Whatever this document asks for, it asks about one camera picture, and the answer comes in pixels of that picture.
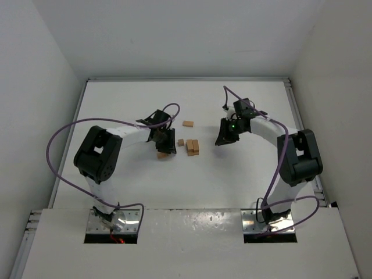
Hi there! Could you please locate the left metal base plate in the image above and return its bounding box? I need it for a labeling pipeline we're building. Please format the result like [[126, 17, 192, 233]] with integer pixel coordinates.
[[86, 209, 141, 234]]

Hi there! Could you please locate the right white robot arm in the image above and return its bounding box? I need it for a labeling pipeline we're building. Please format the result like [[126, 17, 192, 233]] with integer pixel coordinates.
[[215, 99, 323, 224]]

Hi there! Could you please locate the purple cable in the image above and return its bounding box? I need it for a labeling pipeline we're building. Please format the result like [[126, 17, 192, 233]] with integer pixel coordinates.
[[47, 103, 181, 234], [223, 85, 320, 236]]

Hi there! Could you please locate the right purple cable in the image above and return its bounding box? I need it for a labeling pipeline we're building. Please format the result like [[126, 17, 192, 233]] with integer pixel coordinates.
[[223, 85, 320, 236]]

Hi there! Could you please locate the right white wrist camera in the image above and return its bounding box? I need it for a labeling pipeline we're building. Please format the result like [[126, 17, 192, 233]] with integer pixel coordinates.
[[223, 106, 236, 120]]

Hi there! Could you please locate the wood block three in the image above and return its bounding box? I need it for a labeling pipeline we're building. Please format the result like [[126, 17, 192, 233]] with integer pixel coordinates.
[[192, 139, 200, 155]]

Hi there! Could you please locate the wood block four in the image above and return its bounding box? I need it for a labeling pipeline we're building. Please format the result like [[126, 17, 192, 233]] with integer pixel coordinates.
[[186, 139, 194, 155]]

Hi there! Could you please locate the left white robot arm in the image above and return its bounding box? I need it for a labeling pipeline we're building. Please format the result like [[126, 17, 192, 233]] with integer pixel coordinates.
[[73, 110, 177, 222]]

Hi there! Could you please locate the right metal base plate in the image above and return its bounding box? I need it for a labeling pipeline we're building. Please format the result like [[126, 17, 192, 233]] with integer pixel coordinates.
[[241, 209, 295, 235]]

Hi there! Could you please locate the wood block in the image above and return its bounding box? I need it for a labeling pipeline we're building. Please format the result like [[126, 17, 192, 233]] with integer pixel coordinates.
[[183, 120, 194, 127]]

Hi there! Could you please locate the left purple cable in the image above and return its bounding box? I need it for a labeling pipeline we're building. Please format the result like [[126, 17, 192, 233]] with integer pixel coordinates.
[[47, 103, 181, 234]]

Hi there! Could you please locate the wood block one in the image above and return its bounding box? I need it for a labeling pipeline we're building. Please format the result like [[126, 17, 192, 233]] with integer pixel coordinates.
[[157, 152, 168, 159]]

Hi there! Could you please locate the metal base plate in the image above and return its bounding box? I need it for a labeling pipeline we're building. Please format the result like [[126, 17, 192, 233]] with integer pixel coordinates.
[[241, 209, 295, 235], [86, 209, 141, 234]]

